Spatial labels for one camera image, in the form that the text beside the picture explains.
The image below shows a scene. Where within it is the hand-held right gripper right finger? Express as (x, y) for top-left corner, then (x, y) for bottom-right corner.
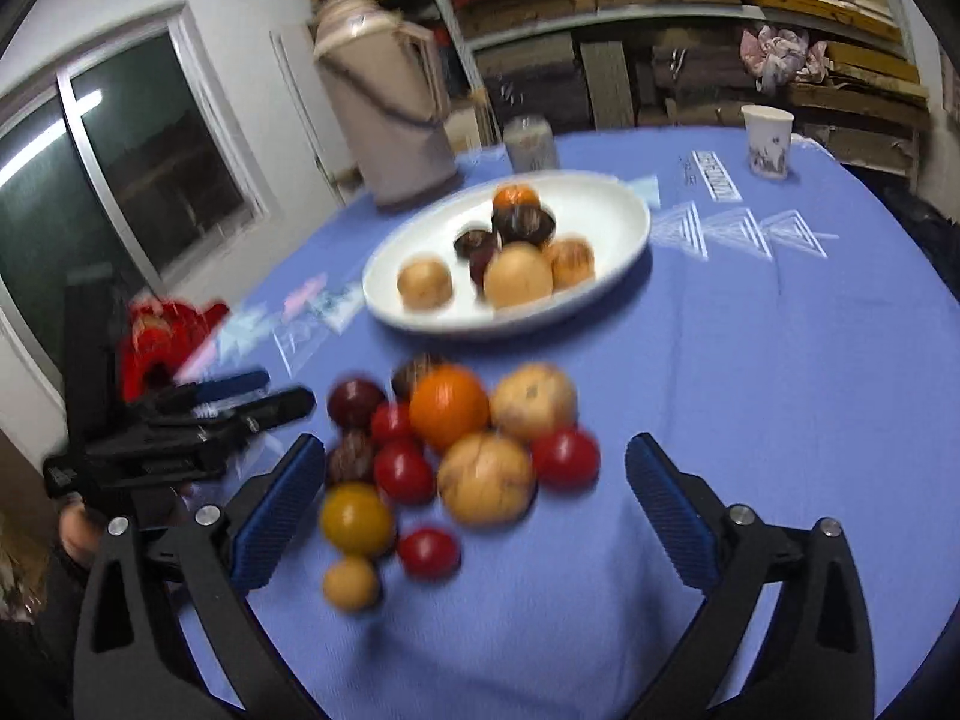
(625, 432), (877, 720)

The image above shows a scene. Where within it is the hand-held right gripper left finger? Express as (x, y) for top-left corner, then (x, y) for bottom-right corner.
(73, 433), (331, 720)

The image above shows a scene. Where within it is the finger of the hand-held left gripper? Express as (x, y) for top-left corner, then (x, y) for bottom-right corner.
(154, 369), (271, 413)
(146, 386), (316, 451)

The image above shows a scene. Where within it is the yellow green citrus fruit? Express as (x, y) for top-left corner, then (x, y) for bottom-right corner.
(319, 483), (397, 557)

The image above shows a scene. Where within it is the small tan round fruit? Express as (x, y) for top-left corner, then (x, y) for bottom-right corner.
(323, 556), (382, 612)

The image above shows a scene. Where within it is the red cherry tomato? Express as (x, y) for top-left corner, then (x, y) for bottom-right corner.
(373, 439), (436, 505)
(531, 427), (602, 491)
(370, 401), (417, 445)
(397, 527), (461, 581)

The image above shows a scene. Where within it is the striped tan passion fruit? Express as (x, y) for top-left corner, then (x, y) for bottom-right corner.
(437, 431), (537, 527)

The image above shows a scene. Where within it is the orange tan round fruit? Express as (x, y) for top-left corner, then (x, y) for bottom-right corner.
(544, 236), (596, 290)

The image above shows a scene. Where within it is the white round plate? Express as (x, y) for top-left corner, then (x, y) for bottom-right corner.
(362, 170), (652, 335)

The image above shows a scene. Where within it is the person's left forearm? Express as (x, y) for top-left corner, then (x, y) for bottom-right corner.
(0, 540), (91, 720)

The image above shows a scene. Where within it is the person's left hand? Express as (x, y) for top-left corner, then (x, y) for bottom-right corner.
(58, 499), (113, 563)

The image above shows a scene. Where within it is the red patterned cloth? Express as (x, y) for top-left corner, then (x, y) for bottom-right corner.
(120, 298), (232, 402)

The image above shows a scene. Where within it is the blue printed tablecloth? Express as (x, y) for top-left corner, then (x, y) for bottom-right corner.
(161, 127), (960, 720)

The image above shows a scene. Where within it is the white framed window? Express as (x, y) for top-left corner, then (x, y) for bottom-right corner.
(0, 4), (271, 383)

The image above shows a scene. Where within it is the beige thermos jug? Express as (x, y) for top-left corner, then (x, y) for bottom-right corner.
(311, 0), (462, 211)

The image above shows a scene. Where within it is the cardboard sheet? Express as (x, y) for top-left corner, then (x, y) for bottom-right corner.
(446, 94), (500, 151)

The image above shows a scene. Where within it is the silver drink can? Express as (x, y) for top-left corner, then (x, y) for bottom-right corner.
(502, 115), (560, 173)

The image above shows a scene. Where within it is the white printed paper cup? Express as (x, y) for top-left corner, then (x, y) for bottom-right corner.
(741, 105), (794, 179)

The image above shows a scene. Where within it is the shelf of stacked boards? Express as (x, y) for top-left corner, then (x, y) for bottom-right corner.
(304, 0), (931, 166)

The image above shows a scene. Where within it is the pink crumpled cloth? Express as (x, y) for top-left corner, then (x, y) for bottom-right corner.
(739, 25), (830, 91)

